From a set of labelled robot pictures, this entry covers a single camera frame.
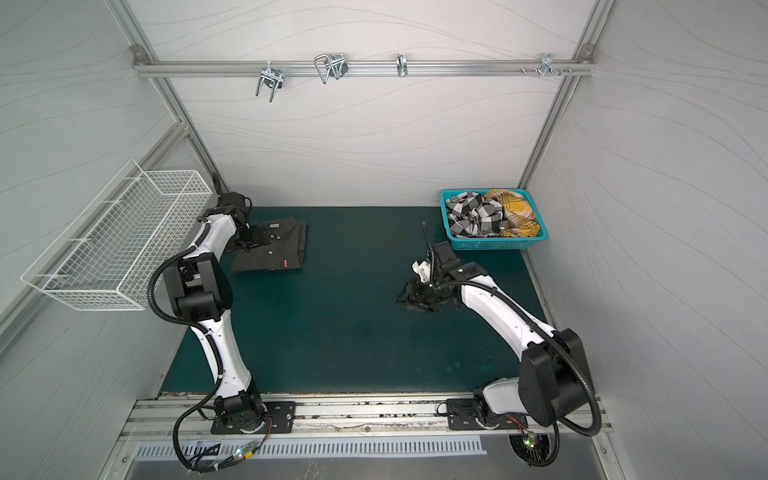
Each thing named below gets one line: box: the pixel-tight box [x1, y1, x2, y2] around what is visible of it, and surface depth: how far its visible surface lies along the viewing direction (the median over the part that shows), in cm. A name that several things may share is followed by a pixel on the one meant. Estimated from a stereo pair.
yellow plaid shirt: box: [484, 189, 541, 238], surface depth 106 cm
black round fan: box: [508, 433, 551, 463], surface depth 74 cm
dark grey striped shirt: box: [231, 217, 307, 271], surface depth 106 cm
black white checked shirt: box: [446, 192, 506, 238], surface depth 107 cm
